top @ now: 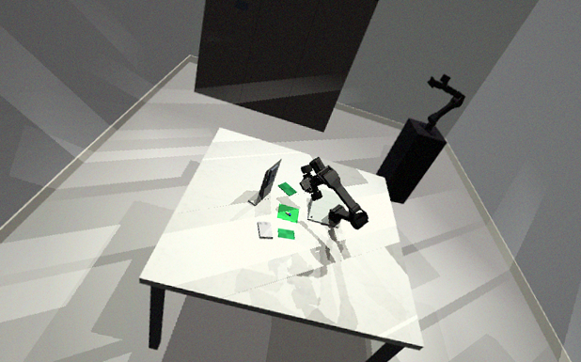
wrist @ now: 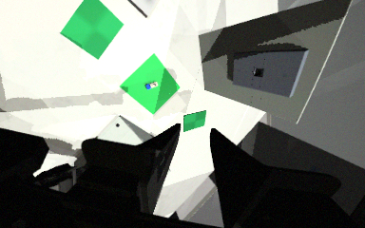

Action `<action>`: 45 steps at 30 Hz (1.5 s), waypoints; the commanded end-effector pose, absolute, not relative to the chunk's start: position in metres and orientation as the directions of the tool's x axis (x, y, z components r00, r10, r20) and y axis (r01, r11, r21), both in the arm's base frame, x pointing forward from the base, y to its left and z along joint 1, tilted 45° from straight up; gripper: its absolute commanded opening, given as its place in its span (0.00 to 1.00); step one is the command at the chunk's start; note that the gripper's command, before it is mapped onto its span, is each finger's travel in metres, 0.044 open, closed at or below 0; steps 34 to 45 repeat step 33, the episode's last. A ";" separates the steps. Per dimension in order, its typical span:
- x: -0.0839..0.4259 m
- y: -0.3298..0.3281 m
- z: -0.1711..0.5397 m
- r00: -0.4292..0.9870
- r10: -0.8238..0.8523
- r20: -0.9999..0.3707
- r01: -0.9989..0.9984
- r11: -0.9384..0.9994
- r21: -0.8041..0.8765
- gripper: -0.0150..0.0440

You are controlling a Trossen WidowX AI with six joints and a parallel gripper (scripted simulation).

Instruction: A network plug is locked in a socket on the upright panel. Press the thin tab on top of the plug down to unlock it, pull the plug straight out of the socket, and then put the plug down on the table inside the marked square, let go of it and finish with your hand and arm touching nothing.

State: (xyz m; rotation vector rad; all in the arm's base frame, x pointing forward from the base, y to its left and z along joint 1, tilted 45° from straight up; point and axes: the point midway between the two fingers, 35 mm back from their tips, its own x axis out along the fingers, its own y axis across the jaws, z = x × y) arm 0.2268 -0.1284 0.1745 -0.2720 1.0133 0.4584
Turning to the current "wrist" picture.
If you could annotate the green flat square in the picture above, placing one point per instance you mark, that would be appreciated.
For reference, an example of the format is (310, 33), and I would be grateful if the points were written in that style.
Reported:
(151, 71)

